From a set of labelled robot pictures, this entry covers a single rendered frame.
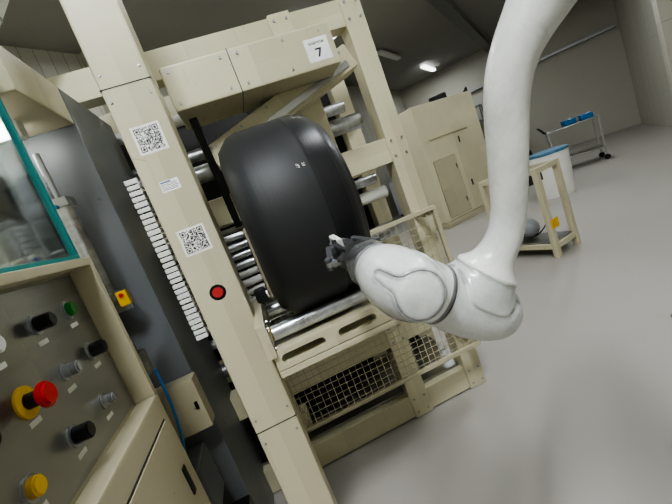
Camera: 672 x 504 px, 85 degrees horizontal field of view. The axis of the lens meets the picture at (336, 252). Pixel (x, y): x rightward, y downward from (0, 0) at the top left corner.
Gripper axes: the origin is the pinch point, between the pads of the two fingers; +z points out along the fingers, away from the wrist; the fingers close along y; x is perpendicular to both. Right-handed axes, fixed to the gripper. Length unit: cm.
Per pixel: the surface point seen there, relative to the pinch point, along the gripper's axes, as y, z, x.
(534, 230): -221, 189, 115
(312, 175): -1.2, 5.8, -16.3
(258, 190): 12.1, 6.7, -17.4
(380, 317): -6.8, 9.0, 28.1
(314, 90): -27, 69, -42
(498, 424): -49, 34, 115
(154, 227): 41, 26, -16
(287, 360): 21.9, 10.4, 28.6
